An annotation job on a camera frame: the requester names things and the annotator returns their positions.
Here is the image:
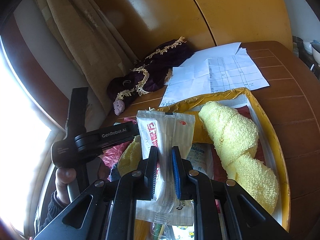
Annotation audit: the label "red foil package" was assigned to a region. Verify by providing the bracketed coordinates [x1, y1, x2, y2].
[101, 122, 138, 170]

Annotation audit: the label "yellow fluffy towel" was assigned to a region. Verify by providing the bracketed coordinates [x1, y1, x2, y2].
[118, 101, 279, 214]

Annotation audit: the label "white plastic snack packet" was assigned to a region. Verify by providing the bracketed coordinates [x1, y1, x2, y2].
[136, 111, 195, 226]

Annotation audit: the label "person's left hand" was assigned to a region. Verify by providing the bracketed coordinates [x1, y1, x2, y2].
[54, 157, 112, 205]

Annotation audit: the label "small pink knitted item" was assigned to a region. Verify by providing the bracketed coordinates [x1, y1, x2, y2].
[113, 99, 125, 116]

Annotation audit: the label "yellow padded envelope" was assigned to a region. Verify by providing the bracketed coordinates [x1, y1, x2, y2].
[185, 111, 213, 144]

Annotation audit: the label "yellow gift box tray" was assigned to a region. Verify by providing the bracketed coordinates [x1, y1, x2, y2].
[163, 88, 291, 231]

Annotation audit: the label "beige curtain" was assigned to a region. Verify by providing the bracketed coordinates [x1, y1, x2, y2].
[35, 0, 137, 114]

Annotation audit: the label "dark purple gold-trimmed cloth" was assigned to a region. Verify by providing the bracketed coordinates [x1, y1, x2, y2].
[106, 36, 194, 104]

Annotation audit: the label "white paper sheets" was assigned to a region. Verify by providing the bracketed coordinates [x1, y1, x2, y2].
[159, 42, 269, 107]

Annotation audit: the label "dark side table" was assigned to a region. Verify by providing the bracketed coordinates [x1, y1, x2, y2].
[292, 36, 319, 80]

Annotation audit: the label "white rice cooker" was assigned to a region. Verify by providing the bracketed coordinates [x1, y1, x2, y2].
[311, 42, 320, 66]

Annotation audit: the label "yellow wooden wardrobe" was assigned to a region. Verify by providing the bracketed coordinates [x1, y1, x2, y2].
[93, 0, 292, 57]

